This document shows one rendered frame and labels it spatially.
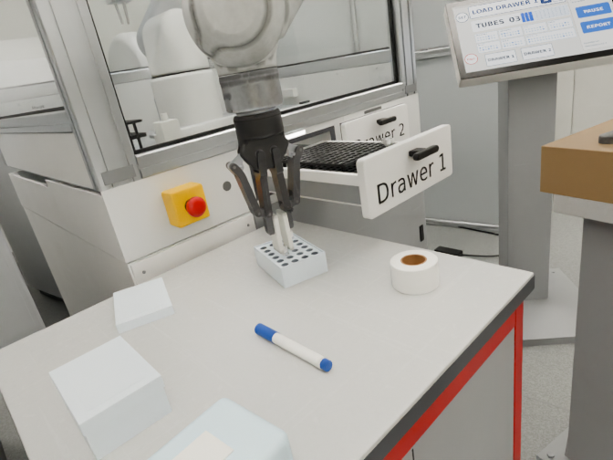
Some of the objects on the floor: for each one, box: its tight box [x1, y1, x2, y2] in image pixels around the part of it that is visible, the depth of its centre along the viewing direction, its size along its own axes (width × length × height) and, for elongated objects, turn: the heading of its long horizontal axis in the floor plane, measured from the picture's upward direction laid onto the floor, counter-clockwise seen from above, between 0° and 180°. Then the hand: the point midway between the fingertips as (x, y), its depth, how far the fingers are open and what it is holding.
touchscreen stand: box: [498, 72, 578, 347], centre depth 162 cm, size 50×45×102 cm
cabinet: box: [24, 191, 428, 317], centre depth 162 cm, size 95×103×80 cm
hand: (280, 231), depth 74 cm, fingers closed, pressing on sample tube
